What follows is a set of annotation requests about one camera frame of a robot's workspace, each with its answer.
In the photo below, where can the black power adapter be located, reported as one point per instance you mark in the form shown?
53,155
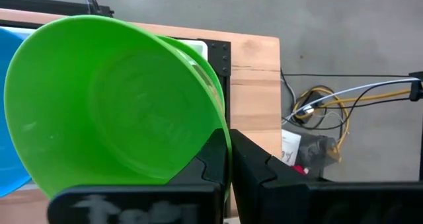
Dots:
310,105

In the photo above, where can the blue plastic mini bowl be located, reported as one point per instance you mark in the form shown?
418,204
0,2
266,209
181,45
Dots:
10,118

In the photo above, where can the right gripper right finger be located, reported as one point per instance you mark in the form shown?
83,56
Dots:
314,204

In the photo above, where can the white paper sheet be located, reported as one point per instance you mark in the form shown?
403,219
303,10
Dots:
291,146

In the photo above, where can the small red object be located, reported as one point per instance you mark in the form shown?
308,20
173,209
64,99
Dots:
298,170

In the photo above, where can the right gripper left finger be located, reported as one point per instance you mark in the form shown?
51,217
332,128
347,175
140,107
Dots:
148,204

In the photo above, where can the green plastic mini bowl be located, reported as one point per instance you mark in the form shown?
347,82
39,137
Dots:
206,72
99,101

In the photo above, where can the dark grey crumpled bag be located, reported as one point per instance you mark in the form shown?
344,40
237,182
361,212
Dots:
317,148

